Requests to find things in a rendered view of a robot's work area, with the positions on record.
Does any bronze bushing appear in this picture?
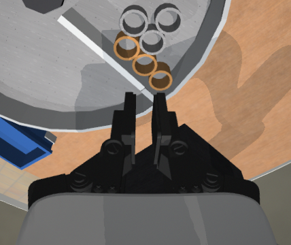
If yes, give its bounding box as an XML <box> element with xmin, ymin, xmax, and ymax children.
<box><xmin>114</xmin><ymin>31</ymin><xmax>140</xmax><ymax>61</ymax></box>
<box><xmin>148</xmin><ymin>62</ymin><xmax>173</xmax><ymax>91</ymax></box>
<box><xmin>132</xmin><ymin>49</ymin><xmax>157</xmax><ymax>76</ymax></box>

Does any grey metal bushing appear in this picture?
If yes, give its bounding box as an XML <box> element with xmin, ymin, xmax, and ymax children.
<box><xmin>154</xmin><ymin>3</ymin><xmax>184</xmax><ymax>35</ymax></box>
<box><xmin>139</xmin><ymin>24</ymin><xmax>166</xmax><ymax>55</ymax></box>
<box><xmin>120</xmin><ymin>5</ymin><xmax>148</xmax><ymax>37</ymax></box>

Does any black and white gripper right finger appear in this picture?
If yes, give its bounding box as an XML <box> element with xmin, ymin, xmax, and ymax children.
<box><xmin>152</xmin><ymin>93</ymin><xmax>260</xmax><ymax>204</ymax></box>

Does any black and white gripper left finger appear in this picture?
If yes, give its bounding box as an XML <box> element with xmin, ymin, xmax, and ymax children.
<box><xmin>28</xmin><ymin>92</ymin><xmax>136</xmax><ymax>209</ymax></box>

